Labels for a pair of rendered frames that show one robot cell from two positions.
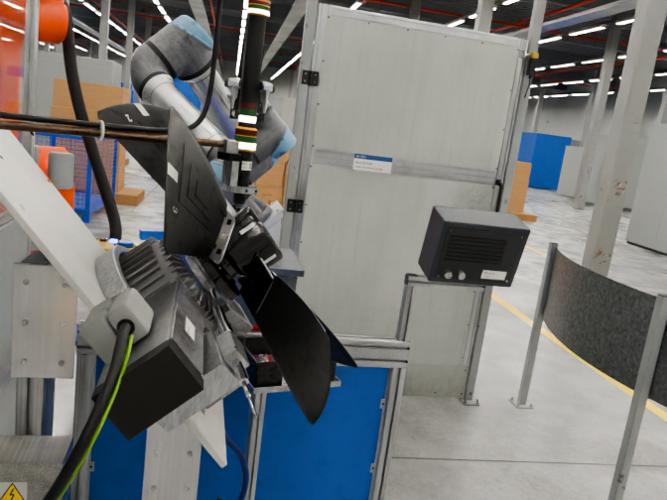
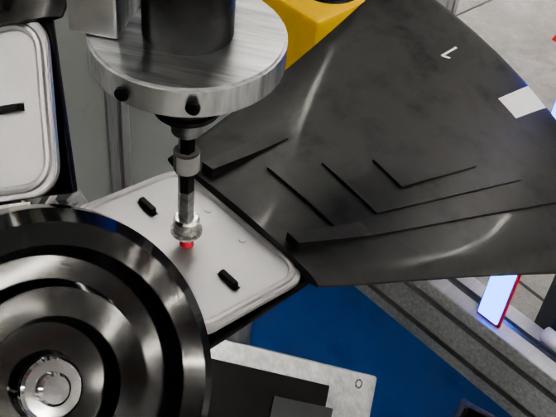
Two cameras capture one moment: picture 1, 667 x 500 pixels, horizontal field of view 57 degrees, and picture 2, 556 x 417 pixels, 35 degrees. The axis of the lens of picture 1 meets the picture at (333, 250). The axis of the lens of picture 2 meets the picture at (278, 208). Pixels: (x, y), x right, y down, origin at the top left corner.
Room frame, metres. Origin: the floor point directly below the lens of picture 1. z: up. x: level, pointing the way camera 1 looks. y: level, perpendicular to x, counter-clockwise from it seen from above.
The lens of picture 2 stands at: (1.12, -0.04, 1.47)
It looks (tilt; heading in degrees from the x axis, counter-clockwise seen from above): 44 degrees down; 56
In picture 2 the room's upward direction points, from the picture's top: 6 degrees clockwise
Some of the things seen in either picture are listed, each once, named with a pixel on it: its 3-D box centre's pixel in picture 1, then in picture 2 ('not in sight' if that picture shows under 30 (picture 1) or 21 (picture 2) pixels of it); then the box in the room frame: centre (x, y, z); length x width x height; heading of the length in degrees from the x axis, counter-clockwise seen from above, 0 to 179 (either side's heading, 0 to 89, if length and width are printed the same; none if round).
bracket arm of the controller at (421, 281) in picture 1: (445, 282); not in sight; (1.73, -0.33, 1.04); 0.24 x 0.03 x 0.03; 103
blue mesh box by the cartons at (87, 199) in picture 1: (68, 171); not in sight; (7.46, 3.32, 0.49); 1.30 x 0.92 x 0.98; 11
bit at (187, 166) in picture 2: not in sight; (186, 174); (1.23, 0.20, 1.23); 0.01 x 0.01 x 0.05
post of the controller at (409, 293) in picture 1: (407, 308); not in sight; (1.71, -0.23, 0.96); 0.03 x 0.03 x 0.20; 13
